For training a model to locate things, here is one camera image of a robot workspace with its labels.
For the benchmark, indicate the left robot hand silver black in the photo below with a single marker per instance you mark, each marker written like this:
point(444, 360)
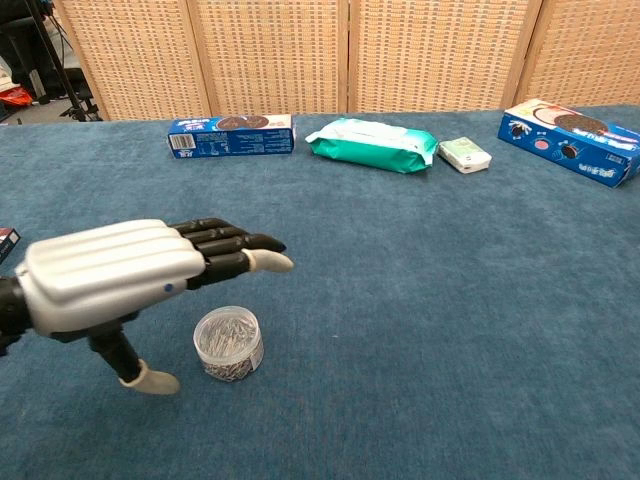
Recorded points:
point(110, 270)

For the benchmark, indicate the transparent round paper clip container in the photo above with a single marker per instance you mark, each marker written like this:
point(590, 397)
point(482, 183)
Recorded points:
point(229, 345)

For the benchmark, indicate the wide blue pink Oreo box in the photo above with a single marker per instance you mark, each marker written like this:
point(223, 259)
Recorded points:
point(575, 145)

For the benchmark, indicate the black tripod stand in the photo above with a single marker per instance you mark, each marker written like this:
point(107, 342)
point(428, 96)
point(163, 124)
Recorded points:
point(67, 85)

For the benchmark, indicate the teal wet wipes pack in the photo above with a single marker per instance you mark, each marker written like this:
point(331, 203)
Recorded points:
point(370, 147)

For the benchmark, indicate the narrow blue Oreo cookie box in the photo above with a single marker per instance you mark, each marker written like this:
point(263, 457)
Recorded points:
point(235, 140)

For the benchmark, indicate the orange bag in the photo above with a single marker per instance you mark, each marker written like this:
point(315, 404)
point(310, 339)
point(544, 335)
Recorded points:
point(15, 97)

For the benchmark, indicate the black red card box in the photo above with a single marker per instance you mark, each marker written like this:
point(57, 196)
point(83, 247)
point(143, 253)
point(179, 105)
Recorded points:
point(7, 245)

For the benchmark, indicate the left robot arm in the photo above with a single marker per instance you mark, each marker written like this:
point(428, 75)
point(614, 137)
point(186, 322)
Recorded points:
point(10, 305)

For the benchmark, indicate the wooden woven folding screen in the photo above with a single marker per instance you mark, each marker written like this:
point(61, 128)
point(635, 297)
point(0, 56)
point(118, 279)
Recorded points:
point(280, 55)

